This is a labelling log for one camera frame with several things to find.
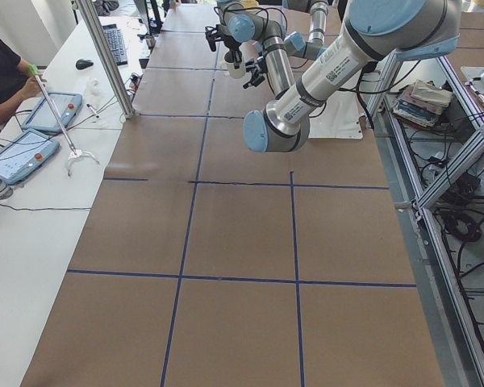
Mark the blue teach pendant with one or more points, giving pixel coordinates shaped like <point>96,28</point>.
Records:
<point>42,118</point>
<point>25,154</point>

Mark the upper blue teach pendant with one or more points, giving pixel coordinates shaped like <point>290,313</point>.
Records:
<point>42,118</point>

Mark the stack of books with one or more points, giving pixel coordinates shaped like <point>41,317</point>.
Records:
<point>421,104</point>

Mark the lower blue teach pendant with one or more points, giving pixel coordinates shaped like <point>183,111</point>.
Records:
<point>25,154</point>

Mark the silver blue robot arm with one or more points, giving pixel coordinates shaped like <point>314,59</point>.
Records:
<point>304,75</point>
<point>306,28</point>

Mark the aluminium frame post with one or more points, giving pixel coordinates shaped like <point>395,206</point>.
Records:
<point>91,20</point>

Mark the long reacher grabber stick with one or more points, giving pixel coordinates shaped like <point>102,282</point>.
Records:
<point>75,153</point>

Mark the person in black shirt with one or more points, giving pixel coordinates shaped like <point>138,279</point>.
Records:
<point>17,83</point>

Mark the black keyboard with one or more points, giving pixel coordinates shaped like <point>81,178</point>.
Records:
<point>115,41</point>

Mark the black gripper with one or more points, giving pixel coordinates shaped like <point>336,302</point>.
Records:
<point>255,72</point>
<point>233,52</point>

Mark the white ribbed HOME mug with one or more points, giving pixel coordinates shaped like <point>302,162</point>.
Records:
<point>233,69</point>

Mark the black computer mouse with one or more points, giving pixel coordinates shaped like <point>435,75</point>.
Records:
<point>82,64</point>

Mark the white pillar with base plate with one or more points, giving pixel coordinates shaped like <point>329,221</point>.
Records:
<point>339,119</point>

